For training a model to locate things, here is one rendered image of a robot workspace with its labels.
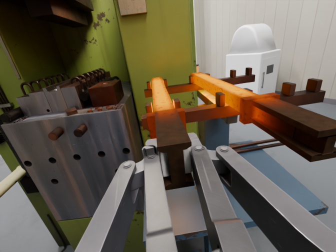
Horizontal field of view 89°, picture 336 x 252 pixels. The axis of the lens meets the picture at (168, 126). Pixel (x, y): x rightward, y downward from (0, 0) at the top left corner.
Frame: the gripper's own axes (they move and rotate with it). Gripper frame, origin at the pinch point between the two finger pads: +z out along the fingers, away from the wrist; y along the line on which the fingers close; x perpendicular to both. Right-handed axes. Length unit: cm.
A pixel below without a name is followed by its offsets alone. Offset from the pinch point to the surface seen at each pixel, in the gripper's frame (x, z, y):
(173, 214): -26.2, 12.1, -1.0
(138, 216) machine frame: -54, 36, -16
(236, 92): 1.0, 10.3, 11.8
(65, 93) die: -1, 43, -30
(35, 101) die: -2, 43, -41
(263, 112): 0.1, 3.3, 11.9
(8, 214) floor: -98, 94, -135
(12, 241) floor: -98, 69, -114
